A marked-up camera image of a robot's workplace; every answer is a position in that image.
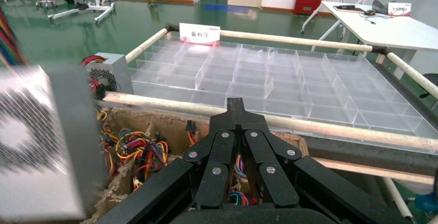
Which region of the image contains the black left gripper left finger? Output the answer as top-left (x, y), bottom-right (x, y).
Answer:
top-left (183, 98), bottom-right (240, 210)

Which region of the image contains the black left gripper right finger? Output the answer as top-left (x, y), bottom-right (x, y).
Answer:
top-left (237, 98), bottom-right (304, 208)

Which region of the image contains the red metal cabinet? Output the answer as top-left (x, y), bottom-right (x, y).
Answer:
top-left (293, 0), bottom-right (325, 15)

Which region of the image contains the grey computer power supply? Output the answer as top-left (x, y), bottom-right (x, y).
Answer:
top-left (82, 53), bottom-right (135, 102)
top-left (0, 7), bottom-right (107, 222)

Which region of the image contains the white table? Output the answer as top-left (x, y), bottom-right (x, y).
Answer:
top-left (300, 1), bottom-right (438, 79)

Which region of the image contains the white sign with red text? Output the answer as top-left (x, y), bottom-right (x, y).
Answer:
top-left (387, 2), bottom-right (412, 17)

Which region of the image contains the black flat tablet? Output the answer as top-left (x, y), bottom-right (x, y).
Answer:
top-left (333, 5), bottom-right (365, 13)

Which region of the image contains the clear acrylic divider tray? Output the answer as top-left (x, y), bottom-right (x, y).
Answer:
top-left (128, 36), bottom-right (438, 155)

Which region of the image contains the white sign card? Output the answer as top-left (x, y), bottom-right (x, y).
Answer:
top-left (179, 23), bottom-right (221, 46)

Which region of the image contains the coloured power supply wire bundle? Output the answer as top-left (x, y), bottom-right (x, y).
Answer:
top-left (115, 128), bottom-right (170, 191)
top-left (97, 109), bottom-right (119, 179)
top-left (234, 154), bottom-right (248, 179)
top-left (186, 120), bottom-right (200, 146)
top-left (228, 189), bottom-right (258, 206)

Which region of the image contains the white wheeled stand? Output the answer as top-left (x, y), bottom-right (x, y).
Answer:
top-left (47, 0), bottom-right (115, 25)

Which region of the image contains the brown cardboard divider box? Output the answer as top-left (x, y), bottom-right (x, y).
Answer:
top-left (80, 106), bottom-right (309, 224)

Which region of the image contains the blue plastic object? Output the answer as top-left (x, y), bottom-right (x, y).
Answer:
top-left (415, 191), bottom-right (438, 214)

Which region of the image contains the pale wooden board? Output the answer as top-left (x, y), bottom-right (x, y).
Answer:
top-left (313, 157), bottom-right (435, 186)

